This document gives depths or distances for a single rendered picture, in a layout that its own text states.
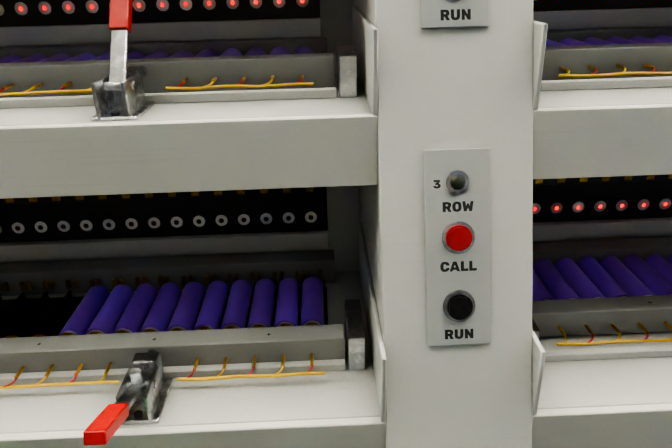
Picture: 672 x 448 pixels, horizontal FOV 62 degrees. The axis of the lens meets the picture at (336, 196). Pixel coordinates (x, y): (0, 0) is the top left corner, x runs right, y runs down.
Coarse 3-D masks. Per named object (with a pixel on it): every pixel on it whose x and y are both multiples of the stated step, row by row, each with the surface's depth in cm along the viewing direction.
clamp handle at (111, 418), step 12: (132, 372) 36; (132, 384) 36; (144, 384) 36; (120, 396) 34; (132, 396) 34; (108, 408) 32; (120, 408) 32; (96, 420) 30; (108, 420) 30; (120, 420) 31; (84, 432) 29; (96, 432) 29; (108, 432) 30; (84, 444) 29; (96, 444) 29
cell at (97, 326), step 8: (120, 288) 47; (128, 288) 48; (112, 296) 46; (120, 296) 46; (128, 296) 47; (104, 304) 45; (112, 304) 45; (120, 304) 45; (104, 312) 44; (112, 312) 44; (120, 312) 45; (96, 320) 43; (104, 320) 43; (112, 320) 44; (96, 328) 42; (104, 328) 42; (112, 328) 43
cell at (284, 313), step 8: (288, 280) 48; (296, 280) 48; (280, 288) 47; (288, 288) 46; (296, 288) 47; (280, 296) 46; (288, 296) 45; (296, 296) 46; (280, 304) 45; (288, 304) 44; (296, 304) 45; (280, 312) 43; (288, 312) 43; (296, 312) 44; (280, 320) 42; (288, 320) 42; (296, 320) 43
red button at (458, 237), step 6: (450, 228) 34; (456, 228) 34; (462, 228) 34; (450, 234) 34; (456, 234) 34; (462, 234) 34; (468, 234) 34; (450, 240) 34; (456, 240) 34; (462, 240) 34; (468, 240) 34; (450, 246) 34; (456, 246) 34; (462, 246) 34; (468, 246) 34
